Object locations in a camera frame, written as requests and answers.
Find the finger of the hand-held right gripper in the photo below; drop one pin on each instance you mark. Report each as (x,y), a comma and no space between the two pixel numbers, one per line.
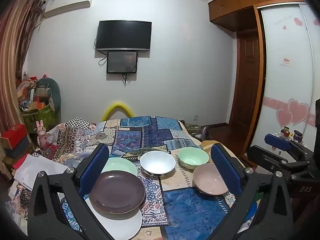
(270,158)
(277,142)

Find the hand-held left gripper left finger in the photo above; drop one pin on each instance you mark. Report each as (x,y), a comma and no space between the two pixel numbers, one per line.
(93,170)

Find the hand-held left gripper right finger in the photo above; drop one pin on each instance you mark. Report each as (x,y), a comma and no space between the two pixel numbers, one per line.
(225,170)

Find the pink bowl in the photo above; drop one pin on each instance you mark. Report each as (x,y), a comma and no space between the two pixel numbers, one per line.
(208,180)

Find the light green plate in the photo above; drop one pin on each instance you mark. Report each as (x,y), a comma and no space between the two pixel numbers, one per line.
(120,165)

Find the brown plate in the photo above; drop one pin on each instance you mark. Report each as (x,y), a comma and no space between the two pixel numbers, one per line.
(117,192)

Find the light green bowl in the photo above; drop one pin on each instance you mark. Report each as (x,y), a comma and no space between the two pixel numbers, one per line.
(193,156)

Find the white plate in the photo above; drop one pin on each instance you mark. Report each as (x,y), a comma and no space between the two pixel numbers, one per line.
(125,225)

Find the white bowl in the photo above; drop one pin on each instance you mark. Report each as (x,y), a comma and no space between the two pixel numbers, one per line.
(157,163)

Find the dark patterned cloth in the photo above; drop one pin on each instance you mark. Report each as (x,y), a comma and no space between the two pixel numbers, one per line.
(192,128)

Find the patchwork printed blanket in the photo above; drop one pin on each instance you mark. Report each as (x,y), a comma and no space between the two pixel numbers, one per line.
(190,210)

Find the white blue-print plastic bag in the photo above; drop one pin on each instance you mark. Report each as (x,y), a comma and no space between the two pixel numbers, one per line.
(250,217)

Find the white paper bag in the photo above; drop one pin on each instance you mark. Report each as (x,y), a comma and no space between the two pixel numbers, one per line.
(40,167)

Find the pink rabbit toy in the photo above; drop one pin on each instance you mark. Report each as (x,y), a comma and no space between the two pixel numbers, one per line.
(41,132)

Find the yellow foam arch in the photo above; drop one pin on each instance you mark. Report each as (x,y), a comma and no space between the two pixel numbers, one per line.
(117,105)

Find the brown wooden door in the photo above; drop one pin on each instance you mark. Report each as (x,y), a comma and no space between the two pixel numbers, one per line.
(246,80)

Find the green cardboard box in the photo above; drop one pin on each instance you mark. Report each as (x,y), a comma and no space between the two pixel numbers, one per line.
(45,117)

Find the red paper bag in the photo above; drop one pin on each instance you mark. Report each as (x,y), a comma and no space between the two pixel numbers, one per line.
(20,162)

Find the grey box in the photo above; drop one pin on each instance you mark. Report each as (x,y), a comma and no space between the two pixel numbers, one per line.
(21,147)

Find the grey plush toy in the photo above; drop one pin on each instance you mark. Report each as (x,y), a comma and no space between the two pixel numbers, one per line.
(56,92)

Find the red box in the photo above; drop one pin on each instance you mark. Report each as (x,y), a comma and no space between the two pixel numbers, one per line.
(15,135)

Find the colourful paper bag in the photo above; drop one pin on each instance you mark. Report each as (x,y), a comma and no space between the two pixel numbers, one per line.
(25,90)

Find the striped brown curtain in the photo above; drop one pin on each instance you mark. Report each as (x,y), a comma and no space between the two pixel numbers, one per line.
(12,67)

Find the wooden overhead cabinet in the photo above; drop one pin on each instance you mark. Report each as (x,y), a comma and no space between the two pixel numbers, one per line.
(237,2)

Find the white air conditioner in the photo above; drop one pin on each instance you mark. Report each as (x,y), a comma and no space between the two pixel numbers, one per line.
(67,1)

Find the small black wall monitor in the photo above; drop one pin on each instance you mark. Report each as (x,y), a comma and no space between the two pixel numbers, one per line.
(122,62)

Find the black wall television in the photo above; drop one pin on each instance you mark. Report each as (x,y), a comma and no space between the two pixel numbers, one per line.
(123,35)

